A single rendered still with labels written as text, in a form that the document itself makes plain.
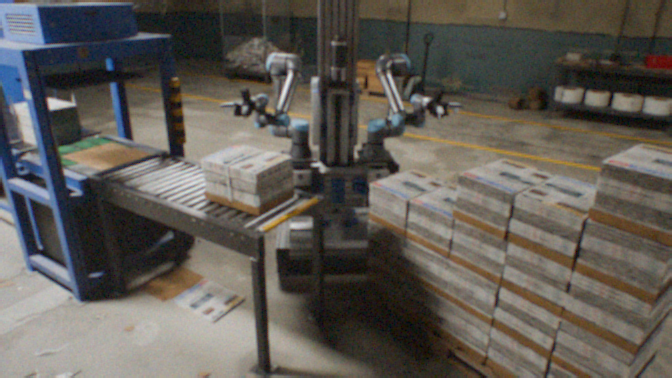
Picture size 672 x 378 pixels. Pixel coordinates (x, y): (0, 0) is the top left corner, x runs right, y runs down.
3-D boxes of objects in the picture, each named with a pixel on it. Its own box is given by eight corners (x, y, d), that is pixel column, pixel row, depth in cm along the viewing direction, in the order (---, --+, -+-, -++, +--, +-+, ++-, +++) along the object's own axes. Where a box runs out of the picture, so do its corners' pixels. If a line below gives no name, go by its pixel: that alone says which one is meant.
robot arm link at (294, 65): (312, 62, 293) (288, 131, 278) (296, 61, 297) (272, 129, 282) (306, 51, 282) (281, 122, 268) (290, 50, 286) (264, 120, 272)
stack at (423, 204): (405, 282, 319) (415, 167, 287) (572, 383, 236) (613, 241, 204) (363, 303, 296) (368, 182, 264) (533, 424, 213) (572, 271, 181)
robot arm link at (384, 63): (373, 51, 285) (401, 122, 272) (388, 51, 289) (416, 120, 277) (365, 63, 294) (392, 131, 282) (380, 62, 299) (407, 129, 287)
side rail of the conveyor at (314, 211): (325, 216, 257) (325, 196, 253) (320, 220, 253) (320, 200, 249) (165, 168, 323) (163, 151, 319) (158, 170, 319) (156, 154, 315)
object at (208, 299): (246, 298, 299) (246, 296, 299) (213, 321, 277) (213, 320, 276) (205, 279, 317) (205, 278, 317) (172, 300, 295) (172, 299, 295)
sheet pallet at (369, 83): (412, 94, 906) (415, 64, 884) (394, 101, 841) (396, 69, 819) (359, 87, 965) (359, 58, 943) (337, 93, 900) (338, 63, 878)
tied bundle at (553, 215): (548, 218, 225) (558, 173, 216) (611, 241, 204) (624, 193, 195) (505, 242, 203) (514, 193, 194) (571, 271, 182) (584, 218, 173)
